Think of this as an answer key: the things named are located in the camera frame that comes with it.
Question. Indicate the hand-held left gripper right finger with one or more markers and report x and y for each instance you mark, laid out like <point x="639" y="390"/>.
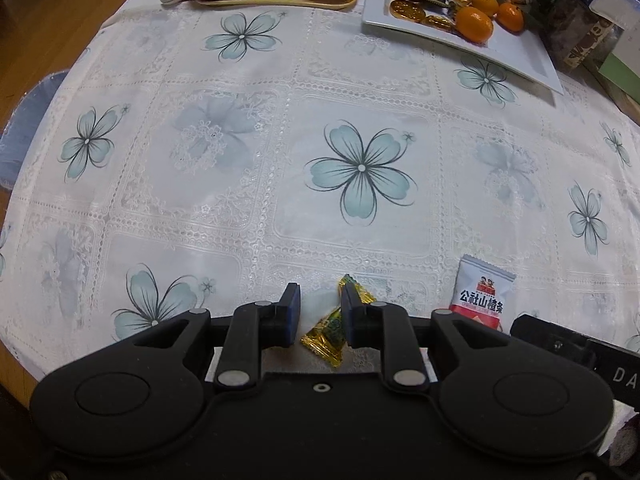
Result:
<point x="350" y="321"/>

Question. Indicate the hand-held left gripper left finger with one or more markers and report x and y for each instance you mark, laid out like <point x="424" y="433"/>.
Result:
<point x="291" y="317"/>

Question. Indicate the white blue red snack packet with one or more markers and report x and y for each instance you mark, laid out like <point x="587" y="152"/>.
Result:
<point x="480" y="290"/>

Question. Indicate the white floral tablecloth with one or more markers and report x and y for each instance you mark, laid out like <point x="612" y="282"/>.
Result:
<point x="200" y="85"/>

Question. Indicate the white rectangular plate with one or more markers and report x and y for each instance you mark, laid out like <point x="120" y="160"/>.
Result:
<point x="515" y="55"/>

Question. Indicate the gold candy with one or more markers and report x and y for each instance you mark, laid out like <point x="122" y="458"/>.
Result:
<point x="325" y="339"/>

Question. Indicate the brown patterned box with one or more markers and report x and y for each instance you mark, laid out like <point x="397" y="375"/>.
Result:
<point x="580" y="30"/>

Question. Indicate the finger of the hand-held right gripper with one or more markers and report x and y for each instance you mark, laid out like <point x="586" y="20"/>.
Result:
<point x="550" y="340"/>

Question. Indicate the orange mandarin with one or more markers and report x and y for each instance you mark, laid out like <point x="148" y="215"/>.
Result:
<point x="472" y="24"/>
<point x="486" y="2"/>
<point x="510" y="16"/>

